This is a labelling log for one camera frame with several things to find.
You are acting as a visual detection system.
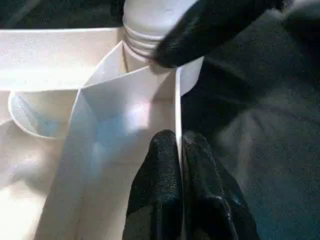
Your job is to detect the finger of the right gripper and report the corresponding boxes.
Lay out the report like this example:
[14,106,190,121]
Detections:
[152,0,276,68]

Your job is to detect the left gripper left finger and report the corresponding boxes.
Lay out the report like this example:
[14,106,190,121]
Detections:
[123,129,185,240]

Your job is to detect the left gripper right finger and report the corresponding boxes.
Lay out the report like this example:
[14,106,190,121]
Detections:
[182,130,261,240]

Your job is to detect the white plastic table leg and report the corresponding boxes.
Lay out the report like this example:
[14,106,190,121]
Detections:
[122,0,198,62]

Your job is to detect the white plastic table top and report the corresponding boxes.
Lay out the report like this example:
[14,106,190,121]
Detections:
[0,27,205,240]

